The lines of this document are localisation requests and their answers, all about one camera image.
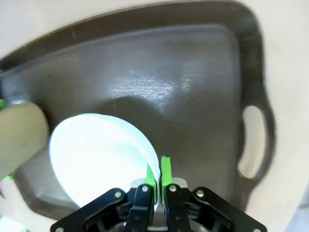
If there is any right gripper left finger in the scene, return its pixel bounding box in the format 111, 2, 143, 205
50, 162, 159, 232

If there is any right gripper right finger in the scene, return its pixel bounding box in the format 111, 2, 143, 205
160, 156, 268, 232

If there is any brown plastic cup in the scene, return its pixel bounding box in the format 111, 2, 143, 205
0, 102, 50, 181

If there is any white bowl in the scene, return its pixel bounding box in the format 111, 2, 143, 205
49, 113, 161, 211

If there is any dark brown serving tray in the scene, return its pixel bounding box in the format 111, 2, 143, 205
0, 0, 277, 213

